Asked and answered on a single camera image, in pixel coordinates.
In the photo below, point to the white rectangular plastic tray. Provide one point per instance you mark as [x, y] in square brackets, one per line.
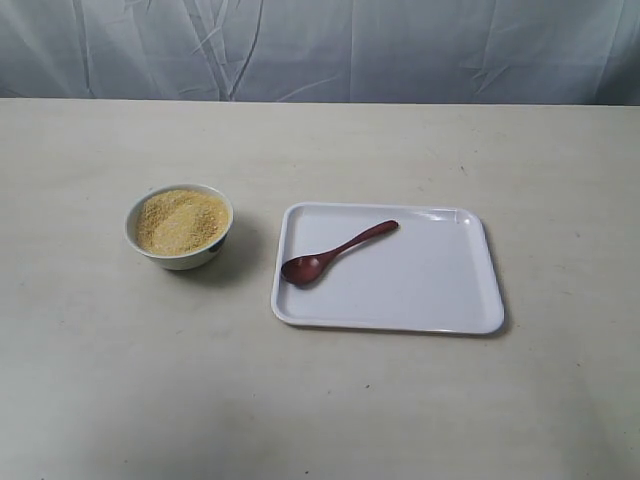
[434, 274]

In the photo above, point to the tan grain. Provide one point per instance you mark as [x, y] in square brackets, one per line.
[178, 222]

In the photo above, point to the white ceramic bowl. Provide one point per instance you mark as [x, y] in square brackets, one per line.
[184, 262]

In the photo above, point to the grey wrinkled backdrop cloth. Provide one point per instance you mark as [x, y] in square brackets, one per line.
[498, 52]

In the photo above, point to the brown wooden spoon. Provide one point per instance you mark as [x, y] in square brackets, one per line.
[304, 270]

